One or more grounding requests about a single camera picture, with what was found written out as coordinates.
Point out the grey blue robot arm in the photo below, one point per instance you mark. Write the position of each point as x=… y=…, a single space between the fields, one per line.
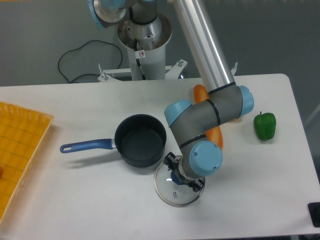
x=189 y=122

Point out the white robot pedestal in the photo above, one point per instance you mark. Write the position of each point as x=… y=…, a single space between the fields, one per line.
x=146 y=34

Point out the dark saucepan blue handle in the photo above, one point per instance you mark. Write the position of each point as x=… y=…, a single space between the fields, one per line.
x=140 y=139

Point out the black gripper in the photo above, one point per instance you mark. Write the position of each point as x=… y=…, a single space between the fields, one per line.
x=178 y=175

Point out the yellow bell pepper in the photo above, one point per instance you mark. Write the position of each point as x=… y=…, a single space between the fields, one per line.
x=236 y=121

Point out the yellow woven tray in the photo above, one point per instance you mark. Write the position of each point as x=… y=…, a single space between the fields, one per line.
x=21 y=132

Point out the black device at table corner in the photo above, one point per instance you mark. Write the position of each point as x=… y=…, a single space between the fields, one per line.
x=314 y=211

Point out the glass lid blue knob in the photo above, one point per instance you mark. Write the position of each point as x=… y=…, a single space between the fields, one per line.
x=172 y=193

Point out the green bell pepper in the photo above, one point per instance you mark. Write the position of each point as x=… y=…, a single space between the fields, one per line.
x=265 y=126

